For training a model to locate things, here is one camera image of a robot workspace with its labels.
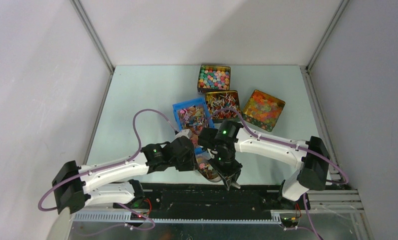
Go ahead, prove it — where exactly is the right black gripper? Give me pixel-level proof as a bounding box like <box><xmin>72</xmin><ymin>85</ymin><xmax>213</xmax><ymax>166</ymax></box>
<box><xmin>208</xmin><ymin>150</ymin><xmax>243</xmax><ymax>190</ymax></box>

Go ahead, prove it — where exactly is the metal scoop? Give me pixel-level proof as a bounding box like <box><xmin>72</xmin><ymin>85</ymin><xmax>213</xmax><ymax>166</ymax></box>
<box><xmin>196</xmin><ymin>158</ymin><xmax>242</xmax><ymax>190</ymax></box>

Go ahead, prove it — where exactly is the blue plastic candy bin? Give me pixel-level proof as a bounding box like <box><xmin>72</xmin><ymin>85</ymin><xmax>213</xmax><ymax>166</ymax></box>
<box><xmin>172</xmin><ymin>97</ymin><xmax>215</xmax><ymax>155</ymax></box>

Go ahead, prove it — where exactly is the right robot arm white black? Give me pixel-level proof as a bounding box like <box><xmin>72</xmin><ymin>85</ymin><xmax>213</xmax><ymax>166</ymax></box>
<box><xmin>198</xmin><ymin>120</ymin><xmax>329</xmax><ymax>209</ymax></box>

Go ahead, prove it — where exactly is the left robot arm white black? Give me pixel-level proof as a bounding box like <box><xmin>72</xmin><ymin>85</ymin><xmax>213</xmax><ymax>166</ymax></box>
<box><xmin>52</xmin><ymin>136</ymin><xmax>197</xmax><ymax>214</ymax></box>

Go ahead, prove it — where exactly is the tin of stick candies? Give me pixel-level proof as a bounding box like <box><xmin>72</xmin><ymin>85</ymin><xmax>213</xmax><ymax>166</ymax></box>
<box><xmin>205</xmin><ymin>90</ymin><xmax>241</xmax><ymax>124</ymax></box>

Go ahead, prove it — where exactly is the tin of gummy candies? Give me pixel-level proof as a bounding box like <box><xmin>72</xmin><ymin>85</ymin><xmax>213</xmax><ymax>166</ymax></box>
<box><xmin>242</xmin><ymin>89</ymin><xmax>285</xmax><ymax>132</ymax></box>

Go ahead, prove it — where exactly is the tin of pastel candies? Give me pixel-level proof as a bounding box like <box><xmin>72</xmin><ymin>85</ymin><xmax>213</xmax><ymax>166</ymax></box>
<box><xmin>197</xmin><ymin>65</ymin><xmax>231</xmax><ymax>95</ymax></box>

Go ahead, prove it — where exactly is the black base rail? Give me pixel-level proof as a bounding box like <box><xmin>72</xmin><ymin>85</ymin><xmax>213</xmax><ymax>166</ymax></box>
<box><xmin>112</xmin><ymin>182</ymin><xmax>310</xmax><ymax>221</ymax></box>

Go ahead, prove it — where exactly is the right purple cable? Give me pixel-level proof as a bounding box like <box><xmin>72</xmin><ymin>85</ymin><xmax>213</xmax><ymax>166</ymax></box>
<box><xmin>207</xmin><ymin>107</ymin><xmax>349</xmax><ymax>185</ymax></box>

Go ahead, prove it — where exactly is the slotted cable duct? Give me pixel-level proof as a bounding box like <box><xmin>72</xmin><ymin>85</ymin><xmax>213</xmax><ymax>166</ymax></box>
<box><xmin>73</xmin><ymin>210</ymin><xmax>281</xmax><ymax>224</ymax></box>

